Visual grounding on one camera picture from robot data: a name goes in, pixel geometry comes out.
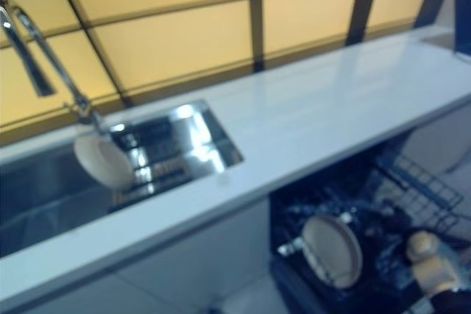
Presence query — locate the robot right hand dark palm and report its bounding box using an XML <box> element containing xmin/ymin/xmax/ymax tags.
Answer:
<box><xmin>382</xmin><ymin>203</ymin><xmax>419</xmax><ymax>241</ymax></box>

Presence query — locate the black dish rack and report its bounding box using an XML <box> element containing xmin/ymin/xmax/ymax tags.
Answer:
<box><xmin>108</xmin><ymin>118</ymin><xmax>222</xmax><ymax>214</ymax></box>

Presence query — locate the beige round plate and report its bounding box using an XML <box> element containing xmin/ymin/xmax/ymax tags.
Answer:
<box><xmin>300</xmin><ymin>213</ymin><xmax>364</xmax><ymax>290</ymax></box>
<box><xmin>73</xmin><ymin>133</ymin><xmax>134</xmax><ymax>188</ymax></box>

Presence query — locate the chrome kitchen faucet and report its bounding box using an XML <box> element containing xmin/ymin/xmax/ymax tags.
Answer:
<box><xmin>0</xmin><ymin>0</ymin><xmax>111</xmax><ymax>135</ymax></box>

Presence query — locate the dishwasher wire grid basket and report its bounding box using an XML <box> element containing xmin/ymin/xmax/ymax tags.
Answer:
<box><xmin>373</xmin><ymin>150</ymin><xmax>464</xmax><ymax>232</ymax></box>

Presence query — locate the black laptop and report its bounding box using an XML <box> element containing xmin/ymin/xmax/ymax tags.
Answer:
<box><xmin>454</xmin><ymin>0</ymin><xmax>471</xmax><ymax>63</ymax></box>

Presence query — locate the dishwasher wire rack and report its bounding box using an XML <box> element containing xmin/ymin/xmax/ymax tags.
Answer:
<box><xmin>268</xmin><ymin>122</ymin><xmax>471</xmax><ymax>314</ymax></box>

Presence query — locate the stainless steel sink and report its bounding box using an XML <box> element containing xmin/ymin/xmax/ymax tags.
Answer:
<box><xmin>0</xmin><ymin>99</ymin><xmax>246</xmax><ymax>260</ymax></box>

